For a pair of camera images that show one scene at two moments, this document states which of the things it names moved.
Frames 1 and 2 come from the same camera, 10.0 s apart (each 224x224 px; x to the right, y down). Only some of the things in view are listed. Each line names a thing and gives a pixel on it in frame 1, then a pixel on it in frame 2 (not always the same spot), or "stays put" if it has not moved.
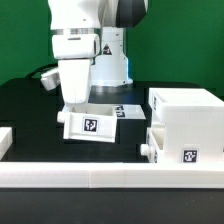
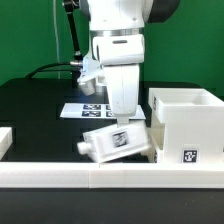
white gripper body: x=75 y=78 to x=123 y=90
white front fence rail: x=112 y=175 stays put
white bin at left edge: x=6 y=140 stays put
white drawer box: x=89 y=122 to x=112 y=143
